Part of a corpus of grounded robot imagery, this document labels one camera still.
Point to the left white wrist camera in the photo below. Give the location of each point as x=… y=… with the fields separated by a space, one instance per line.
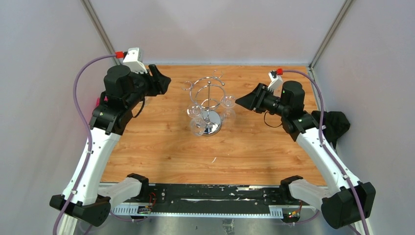
x=133 y=60

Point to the pink cloth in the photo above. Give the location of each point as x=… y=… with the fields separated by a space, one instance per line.
x=100 y=101

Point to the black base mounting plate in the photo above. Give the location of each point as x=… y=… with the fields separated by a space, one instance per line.
x=202 y=200

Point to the aluminium frame rail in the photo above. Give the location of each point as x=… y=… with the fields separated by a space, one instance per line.
x=139 y=198

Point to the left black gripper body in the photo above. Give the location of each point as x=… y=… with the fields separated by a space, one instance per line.
x=143 y=86

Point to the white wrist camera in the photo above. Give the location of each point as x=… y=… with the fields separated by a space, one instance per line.
x=133 y=60
x=276 y=80

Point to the black cloth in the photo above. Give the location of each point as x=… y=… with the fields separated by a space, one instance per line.
x=336 y=125

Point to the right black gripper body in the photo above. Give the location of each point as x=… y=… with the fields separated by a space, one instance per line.
x=270 y=103

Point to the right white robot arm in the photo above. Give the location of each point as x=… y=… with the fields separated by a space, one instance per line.
x=324 y=155

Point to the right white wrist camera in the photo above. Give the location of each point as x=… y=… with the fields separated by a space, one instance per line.
x=276 y=80

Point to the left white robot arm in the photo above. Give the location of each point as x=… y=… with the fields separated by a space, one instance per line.
x=97 y=152

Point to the chrome wine glass rack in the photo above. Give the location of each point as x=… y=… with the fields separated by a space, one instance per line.
x=200 y=93

